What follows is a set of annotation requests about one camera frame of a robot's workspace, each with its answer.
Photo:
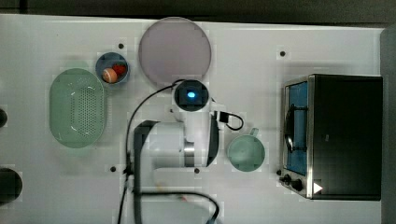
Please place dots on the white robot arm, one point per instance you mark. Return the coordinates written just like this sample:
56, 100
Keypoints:
191, 140

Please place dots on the black toaster oven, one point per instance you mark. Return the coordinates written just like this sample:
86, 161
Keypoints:
331, 139

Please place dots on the green mug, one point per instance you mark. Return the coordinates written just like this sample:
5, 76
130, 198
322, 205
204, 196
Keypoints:
246, 153

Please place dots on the purple round plate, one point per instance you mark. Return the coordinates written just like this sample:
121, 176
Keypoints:
174, 48

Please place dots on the red strawberry toy in bowl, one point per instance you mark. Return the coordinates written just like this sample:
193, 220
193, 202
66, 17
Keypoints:
119, 68

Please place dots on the orange slice toy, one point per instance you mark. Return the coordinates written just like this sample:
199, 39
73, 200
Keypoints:
109, 75

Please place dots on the small blue bowl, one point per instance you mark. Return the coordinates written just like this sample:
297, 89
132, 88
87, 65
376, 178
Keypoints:
106, 61

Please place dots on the green oval colander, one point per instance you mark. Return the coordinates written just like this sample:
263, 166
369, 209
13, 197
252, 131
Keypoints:
77, 108

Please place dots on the black round base upper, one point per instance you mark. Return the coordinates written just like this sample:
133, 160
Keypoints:
3, 118

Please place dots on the black round base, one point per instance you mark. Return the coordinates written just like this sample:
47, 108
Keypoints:
3, 118
10, 185

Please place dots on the black round base lower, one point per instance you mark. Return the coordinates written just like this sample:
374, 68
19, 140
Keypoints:
10, 185

